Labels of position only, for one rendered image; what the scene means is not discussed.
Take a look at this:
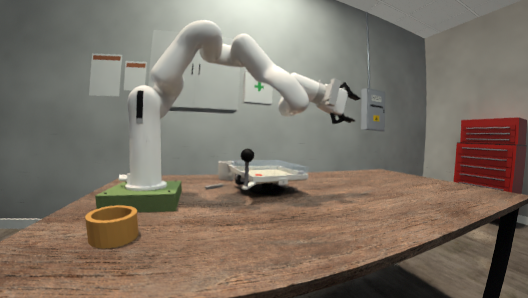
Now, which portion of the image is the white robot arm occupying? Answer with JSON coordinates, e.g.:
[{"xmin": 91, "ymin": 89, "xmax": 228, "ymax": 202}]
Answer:
[{"xmin": 119, "ymin": 20, "xmax": 341, "ymax": 191}]

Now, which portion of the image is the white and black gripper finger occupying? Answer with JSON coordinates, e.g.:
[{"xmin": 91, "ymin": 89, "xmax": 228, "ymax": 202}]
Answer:
[
  {"xmin": 340, "ymin": 82, "xmax": 360, "ymax": 100},
  {"xmin": 330, "ymin": 113, "xmax": 355, "ymax": 124}
]

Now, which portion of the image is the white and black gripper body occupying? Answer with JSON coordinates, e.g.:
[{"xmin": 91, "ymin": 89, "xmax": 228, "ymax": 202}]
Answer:
[{"xmin": 316, "ymin": 88, "xmax": 348, "ymax": 116}]

